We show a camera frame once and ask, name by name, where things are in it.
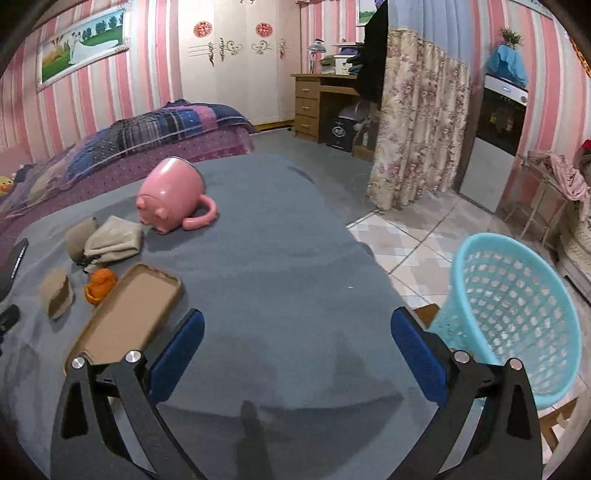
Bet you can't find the pink headboard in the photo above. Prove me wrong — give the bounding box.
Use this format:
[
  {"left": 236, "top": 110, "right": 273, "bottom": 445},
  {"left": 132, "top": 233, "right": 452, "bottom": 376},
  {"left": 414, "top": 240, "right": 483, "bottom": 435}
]
[{"left": 0, "top": 145, "right": 33, "bottom": 180}]

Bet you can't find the black phone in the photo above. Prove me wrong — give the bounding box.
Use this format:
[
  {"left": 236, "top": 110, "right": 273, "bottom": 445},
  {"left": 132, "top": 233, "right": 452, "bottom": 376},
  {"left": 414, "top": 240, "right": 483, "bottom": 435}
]
[{"left": 0, "top": 238, "right": 29, "bottom": 301}]

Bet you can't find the metal side table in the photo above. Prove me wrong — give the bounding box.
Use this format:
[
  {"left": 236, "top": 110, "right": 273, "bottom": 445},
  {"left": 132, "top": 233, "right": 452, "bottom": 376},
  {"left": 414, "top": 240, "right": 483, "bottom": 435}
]
[{"left": 504, "top": 155, "right": 570, "bottom": 247}]

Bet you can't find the black hanging coat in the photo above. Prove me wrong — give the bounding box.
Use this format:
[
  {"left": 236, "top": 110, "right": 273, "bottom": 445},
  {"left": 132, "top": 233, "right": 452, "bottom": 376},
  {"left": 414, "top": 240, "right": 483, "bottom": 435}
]
[{"left": 356, "top": 1, "right": 389, "bottom": 105}]

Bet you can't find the orange peel piece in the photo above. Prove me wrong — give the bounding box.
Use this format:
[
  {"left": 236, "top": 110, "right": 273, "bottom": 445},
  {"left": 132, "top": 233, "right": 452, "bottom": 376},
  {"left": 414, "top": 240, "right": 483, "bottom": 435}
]
[{"left": 84, "top": 268, "right": 118, "bottom": 306}]

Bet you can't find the water dispenser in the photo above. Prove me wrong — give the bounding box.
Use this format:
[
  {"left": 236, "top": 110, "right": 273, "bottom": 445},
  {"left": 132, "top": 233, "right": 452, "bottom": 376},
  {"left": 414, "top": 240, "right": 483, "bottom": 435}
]
[{"left": 460, "top": 74, "right": 528, "bottom": 214}]

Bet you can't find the bed with patchwork quilt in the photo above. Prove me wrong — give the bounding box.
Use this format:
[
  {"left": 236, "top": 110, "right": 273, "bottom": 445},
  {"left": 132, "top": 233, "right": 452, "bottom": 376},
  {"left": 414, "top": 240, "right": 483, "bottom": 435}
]
[{"left": 1, "top": 99, "right": 256, "bottom": 235}]

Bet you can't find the pink pig mug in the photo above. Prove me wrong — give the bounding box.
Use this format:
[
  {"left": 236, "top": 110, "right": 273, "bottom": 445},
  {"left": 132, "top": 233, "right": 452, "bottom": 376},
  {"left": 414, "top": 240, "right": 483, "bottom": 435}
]
[{"left": 135, "top": 157, "right": 218, "bottom": 234}]

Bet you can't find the framed wedding picture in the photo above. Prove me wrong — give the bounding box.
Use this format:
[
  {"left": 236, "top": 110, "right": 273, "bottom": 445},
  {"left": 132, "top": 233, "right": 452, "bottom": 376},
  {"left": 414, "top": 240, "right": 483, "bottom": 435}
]
[{"left": 36, "top": 1, "right": 131, "bottom": 91}]

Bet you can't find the blue cloth with plant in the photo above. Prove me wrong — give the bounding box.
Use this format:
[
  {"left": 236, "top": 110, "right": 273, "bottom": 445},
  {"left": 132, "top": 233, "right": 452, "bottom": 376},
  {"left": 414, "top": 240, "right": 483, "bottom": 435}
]
[{"left": 486, "top": 27, "right": 529, "bottom": 88}]

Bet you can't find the tan phone case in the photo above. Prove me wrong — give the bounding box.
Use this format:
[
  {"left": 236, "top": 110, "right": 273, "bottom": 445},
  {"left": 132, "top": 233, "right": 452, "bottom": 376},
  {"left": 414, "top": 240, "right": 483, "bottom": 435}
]
[{"left": 63, "top": 263, "right": 183, "bottom": 372}]

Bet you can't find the yellow duck plush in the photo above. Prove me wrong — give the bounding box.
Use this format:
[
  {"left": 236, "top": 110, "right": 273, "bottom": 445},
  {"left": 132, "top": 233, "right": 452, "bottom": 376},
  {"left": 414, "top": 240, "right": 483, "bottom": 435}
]
[{"left": 0, "top": 176, "right": 14, "bottom": 197}]

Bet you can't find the beige cloth pouch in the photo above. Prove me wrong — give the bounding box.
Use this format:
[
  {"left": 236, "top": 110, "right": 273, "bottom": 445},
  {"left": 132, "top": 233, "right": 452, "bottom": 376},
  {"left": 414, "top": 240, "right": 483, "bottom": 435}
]
[{"left": 75, "top": 215, "right": 143, "bottom": 273}]

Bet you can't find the white wardrobe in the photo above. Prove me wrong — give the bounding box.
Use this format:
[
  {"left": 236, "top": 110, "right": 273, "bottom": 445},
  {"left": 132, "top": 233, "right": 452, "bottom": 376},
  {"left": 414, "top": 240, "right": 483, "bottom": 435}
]
[{"left": 178, "top": 0, "right": 301, "bottom": 126}]

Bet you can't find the wooden desk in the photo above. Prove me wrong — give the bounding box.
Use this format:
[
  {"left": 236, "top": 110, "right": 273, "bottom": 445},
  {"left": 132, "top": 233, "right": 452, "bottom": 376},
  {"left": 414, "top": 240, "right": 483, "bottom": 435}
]
[{"left": 293, "top": 74, "right": 379, "bottom": 162}]

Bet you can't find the turquoise plastic basket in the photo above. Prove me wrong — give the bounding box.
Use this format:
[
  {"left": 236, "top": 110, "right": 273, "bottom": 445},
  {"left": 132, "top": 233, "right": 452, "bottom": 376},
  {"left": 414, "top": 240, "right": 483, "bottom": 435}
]
[{"left": 428, "top": 233, "right": 582, "bottom": 410}]

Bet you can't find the floral curtain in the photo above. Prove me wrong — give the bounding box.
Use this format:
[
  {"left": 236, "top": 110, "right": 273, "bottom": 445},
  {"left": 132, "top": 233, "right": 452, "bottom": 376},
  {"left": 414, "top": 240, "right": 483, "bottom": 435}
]
[{"left": 367, "top": 27, "right": 471, "bottom": 211}]

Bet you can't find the black box under desk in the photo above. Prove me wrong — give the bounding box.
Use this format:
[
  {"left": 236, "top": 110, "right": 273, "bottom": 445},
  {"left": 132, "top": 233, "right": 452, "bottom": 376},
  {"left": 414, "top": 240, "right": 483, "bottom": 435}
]
[{"left": 325, "top": 116, "right": 358, "bottom": 153}]

